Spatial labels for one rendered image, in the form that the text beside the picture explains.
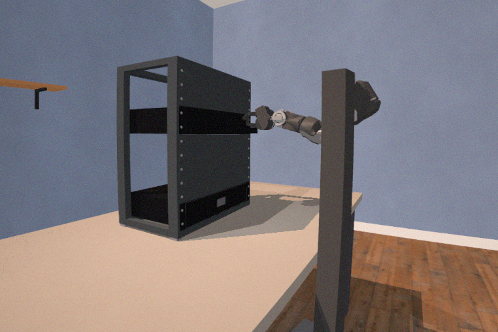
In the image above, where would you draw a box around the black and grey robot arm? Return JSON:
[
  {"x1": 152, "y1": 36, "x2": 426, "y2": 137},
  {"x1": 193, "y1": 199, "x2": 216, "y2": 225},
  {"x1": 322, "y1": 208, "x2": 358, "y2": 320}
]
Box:
[{"x1": 273, "y1": 74, "x2": 381, "y2": 144}]

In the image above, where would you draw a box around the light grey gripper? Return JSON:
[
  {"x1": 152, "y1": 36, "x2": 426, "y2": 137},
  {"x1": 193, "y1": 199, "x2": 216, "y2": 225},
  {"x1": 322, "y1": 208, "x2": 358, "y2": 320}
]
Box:
[{"x1": 242, "y1": 105, "x2": 283, "y2": 130}]

